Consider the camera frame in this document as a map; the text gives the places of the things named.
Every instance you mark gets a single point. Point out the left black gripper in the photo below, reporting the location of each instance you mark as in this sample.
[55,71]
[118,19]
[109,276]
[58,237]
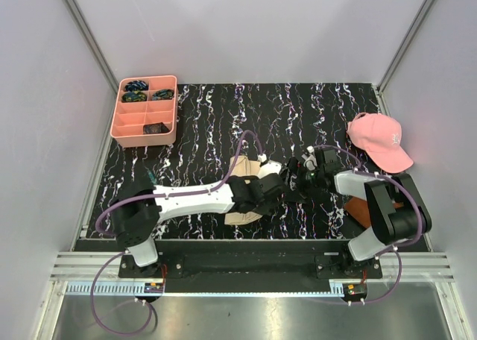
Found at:
[264,210]

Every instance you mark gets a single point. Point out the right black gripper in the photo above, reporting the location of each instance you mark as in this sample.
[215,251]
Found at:
[298,195]

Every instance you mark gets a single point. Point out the beige cloth napkin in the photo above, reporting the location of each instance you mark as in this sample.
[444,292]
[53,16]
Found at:
[243,167]

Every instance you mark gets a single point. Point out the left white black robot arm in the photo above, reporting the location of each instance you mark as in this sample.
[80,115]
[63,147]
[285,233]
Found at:
[135,218]

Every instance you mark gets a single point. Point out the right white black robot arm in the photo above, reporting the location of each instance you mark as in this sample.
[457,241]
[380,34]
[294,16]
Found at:
[398,215]

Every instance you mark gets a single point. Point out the brown suede cloth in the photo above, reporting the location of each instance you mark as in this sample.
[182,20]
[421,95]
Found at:
[358,210]

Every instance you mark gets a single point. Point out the black marbled table mat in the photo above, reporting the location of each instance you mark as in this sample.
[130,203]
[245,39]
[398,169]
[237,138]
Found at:
[212,120]

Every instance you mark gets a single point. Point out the pink baseball cap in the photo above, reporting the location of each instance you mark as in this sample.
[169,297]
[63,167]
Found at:
[380,137]

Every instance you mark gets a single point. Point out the dark patterned object in box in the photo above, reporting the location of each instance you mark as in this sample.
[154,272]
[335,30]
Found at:
[155,128]

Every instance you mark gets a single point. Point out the blue patterned object right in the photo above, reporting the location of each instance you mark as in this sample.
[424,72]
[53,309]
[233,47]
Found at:
[162,94]

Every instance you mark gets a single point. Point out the pink plastic divided organizer box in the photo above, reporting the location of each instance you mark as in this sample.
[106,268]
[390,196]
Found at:
[129,118]

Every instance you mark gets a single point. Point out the left orange connector box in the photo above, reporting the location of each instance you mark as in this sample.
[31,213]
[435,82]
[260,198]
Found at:
[154,287]

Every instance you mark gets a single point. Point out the blue yellow patterned object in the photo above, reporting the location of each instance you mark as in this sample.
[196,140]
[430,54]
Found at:
[134,96]

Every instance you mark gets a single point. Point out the blue patterned object top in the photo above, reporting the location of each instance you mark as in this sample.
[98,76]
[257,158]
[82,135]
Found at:
[136,85]

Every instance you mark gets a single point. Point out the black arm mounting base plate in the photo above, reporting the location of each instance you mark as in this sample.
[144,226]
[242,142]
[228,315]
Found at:
[251,266]

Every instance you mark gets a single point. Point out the grey slotted cable duct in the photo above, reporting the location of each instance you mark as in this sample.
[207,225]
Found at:
[109,288]

